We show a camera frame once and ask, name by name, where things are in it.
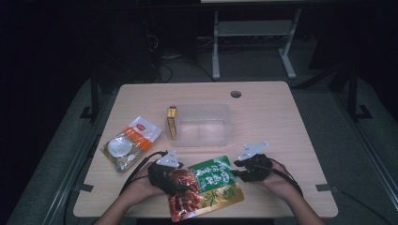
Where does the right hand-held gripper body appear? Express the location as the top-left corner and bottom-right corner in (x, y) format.
(234, 142), (274, 184)

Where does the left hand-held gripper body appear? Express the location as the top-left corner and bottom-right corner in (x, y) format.
(147, 150), (189, 197)

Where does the person's left hand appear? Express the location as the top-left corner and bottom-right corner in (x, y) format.
(120, 163), (165, 202)

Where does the person's right hand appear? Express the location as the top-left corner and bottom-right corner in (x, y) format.
(260, 160), (299, 197)

